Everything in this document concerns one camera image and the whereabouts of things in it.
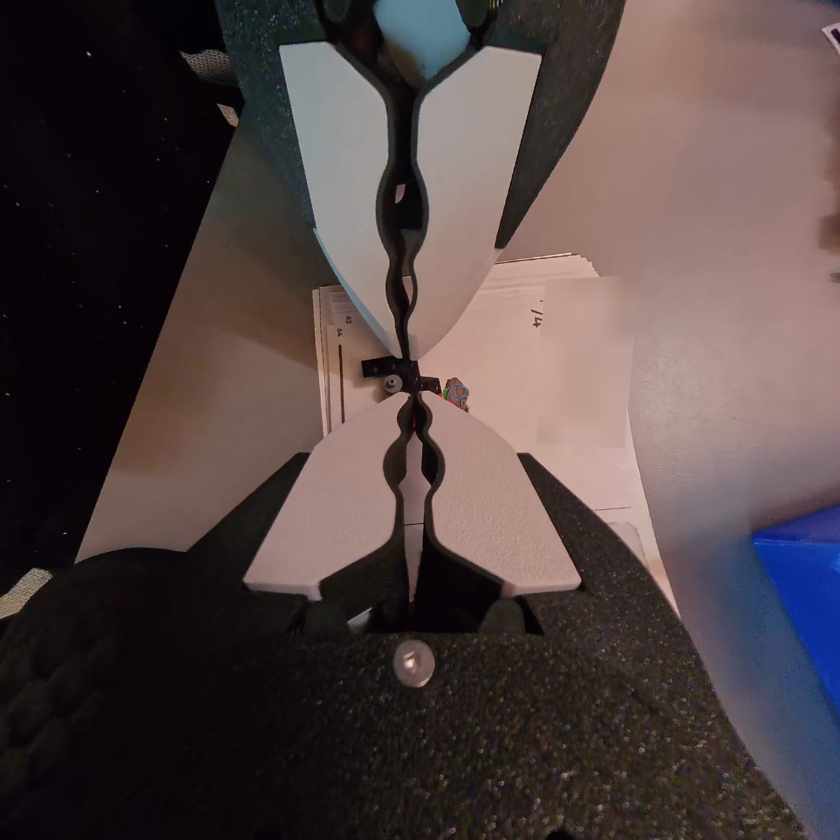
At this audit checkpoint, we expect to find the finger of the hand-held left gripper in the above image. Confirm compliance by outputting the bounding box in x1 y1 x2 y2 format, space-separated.
279 41 406 360
406 45 543 362

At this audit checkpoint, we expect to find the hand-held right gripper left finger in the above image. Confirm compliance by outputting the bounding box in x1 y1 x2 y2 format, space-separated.
243 395 413 602

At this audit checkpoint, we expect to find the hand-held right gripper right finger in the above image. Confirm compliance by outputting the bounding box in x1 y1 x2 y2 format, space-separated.
417 391 583 599

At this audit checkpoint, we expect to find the black nut bracket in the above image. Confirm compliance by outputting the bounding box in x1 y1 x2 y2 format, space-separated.
360 357 442 396

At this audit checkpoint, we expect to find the stack of white paper sheets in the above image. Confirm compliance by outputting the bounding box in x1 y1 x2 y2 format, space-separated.
312 252 680 614

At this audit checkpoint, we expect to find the grey mesh chair part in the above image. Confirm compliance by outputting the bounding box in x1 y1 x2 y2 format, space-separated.
180 49 240 129
0 567 55 619

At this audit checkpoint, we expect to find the blue plastic bin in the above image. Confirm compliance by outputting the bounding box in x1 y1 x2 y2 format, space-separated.
751 504 840 718

